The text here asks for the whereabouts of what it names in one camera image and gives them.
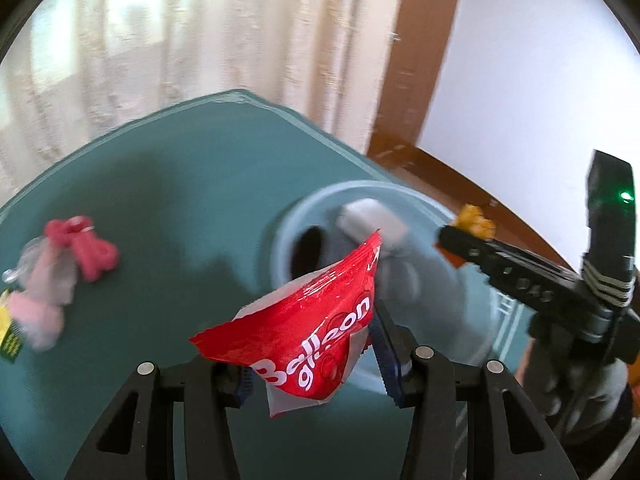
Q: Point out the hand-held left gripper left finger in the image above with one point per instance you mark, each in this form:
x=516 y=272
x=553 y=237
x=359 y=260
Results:
x=246 y=385

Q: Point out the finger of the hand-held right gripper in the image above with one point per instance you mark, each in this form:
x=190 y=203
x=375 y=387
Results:
x=500 y=260

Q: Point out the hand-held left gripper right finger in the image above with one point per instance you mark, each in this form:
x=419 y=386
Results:
x=386 y=355

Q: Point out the yellow toy brick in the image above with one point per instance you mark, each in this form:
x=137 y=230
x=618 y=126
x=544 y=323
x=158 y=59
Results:
x=472 y=220

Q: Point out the red snack packet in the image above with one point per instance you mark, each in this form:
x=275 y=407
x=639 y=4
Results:
x=300 y=320

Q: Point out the white sponge block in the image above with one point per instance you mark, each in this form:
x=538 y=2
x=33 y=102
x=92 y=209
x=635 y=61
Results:
x=372 y=225

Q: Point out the black packet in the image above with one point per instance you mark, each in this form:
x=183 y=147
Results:
x=306 y=250

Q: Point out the pale blue plastic basin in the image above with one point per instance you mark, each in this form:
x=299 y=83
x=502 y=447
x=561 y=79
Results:
x=285 y=245

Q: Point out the raspberry pink toy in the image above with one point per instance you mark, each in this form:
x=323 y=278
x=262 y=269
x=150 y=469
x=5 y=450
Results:
x=90 y=255

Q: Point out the pink packet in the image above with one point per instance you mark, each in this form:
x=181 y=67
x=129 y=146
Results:
x=52 y=275
x=35 y=320

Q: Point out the yellow black box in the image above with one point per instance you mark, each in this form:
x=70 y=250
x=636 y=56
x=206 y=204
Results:
x=9 y=330

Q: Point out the person's right hand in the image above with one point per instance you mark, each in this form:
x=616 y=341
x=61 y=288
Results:
x=575 y=385

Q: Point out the green table mat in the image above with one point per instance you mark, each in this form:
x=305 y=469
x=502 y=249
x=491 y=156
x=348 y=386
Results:
x=175 y=185

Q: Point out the brown wooden door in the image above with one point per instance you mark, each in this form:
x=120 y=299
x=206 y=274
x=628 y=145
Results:
x=415 y=60

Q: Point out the cream lace curtain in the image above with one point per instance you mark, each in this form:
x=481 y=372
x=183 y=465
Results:
x=200 y=35

